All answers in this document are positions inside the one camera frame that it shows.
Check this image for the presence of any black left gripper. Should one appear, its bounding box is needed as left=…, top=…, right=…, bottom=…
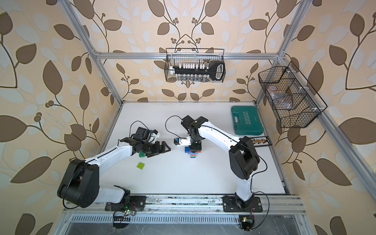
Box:
left=143, top=142, right=173, bottom=158

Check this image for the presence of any light blue long lego brick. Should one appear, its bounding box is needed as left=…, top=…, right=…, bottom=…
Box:
left=185, top=146, right=191, bottom=154

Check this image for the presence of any lime green small lego brick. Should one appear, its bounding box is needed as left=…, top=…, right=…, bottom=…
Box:
left=137, top=162, right=145, bottom=170

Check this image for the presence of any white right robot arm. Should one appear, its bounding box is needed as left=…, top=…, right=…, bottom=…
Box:
left=174, top=116, right=261, bottom=203

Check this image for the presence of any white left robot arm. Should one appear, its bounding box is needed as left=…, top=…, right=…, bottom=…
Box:
left=57, top=127, right=171, bottom=209

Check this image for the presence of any green plastic tool case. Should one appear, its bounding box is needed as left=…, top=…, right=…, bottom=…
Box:
left=231, top=106, right=264, bottom=136

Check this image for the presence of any black socket tool set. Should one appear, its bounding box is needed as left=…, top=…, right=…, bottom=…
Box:
left=164, top=61, right=226, bottom=82

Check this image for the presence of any black battery charging board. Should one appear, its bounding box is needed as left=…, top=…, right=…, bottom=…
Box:
left=251, top=136, right=272, bottom=147

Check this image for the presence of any plastic bag in basket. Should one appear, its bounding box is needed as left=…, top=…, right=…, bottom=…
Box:
left=267, top=86, right=293, bottom=110

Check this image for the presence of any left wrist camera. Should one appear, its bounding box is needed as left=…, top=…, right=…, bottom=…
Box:
left=149, top=130, right=160, bottom=144

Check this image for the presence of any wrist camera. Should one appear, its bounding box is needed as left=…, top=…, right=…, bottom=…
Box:
left=149, top=130, right=160, bottom=144
left=173, top=137, right=192, bottom=146

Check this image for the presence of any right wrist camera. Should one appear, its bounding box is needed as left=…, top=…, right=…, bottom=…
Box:
left=173, top=137, right=192, bottom=146

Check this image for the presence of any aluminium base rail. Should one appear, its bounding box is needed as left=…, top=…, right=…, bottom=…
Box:
left=62, top=194, right=306, bottom=225

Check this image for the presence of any back wire basket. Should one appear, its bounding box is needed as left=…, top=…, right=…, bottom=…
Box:
left=164, top=48, right=226, bottom=83

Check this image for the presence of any wire basket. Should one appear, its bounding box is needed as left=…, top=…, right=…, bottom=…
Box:
left=164, top=48, right=226, bottom=83
left=258, top=62, right=328, bottom=128

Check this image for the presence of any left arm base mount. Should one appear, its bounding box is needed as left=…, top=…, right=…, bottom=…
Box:
left=105, top=194, right=146, bottom=212

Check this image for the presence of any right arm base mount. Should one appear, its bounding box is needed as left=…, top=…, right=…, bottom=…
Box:
left=222, top=195, right=263, bottom=212

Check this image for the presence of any right wire basket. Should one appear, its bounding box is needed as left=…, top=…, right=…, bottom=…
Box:
left=258, top=62, right=328, bottom=128

